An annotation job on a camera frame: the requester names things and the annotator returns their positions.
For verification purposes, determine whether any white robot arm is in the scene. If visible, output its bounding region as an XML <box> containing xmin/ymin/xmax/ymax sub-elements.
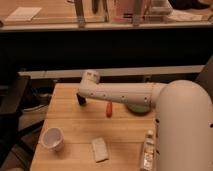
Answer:
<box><xmin>77</xmin><ymin>70</ymin><xmax>213</xmax><ymax>171</ymax></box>

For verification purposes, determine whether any orange carrot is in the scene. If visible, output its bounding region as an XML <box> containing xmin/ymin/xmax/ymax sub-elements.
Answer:
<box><xmin>106</xmin><ymin>102</ymin><xmax>112</xmax><ymax>118</ymax></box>

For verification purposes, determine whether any green bowl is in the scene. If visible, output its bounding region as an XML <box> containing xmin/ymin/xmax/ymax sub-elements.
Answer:
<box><xmin>128</xmin><ymin>104</ymin><xmax>150</xmax><ymax>114</ymax></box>

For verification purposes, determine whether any white sponge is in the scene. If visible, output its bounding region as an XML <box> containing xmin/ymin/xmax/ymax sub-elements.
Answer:
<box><xmin>92</xmin><ymin>138</ymin><xmax>109</xmax><ymax>162</ymax></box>

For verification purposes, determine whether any white plastic bottle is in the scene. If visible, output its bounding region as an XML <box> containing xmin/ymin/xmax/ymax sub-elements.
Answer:
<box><xmin>140</xmin><ymin>130</ymin><xmax>154</xmax><ymax>171</ymax></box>

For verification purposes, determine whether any white paper cup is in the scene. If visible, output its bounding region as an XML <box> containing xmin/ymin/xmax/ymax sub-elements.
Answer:
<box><xmin>41</xmin><ymin>127</ymin><xmax>64</xmax><ymax>152</ymax></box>

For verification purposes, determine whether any black chair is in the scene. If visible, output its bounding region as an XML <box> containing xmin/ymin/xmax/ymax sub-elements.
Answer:
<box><xmin>0</xmin><ymin>76</ymin><xmax>30</xmax><ymax>165</ymax></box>

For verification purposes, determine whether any white paper on shelf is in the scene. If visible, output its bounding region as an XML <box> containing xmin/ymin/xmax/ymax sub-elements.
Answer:
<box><xmin>6</xmin><ymin>7</ymin><xmax>41</xmax><ymax>22</ymax></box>

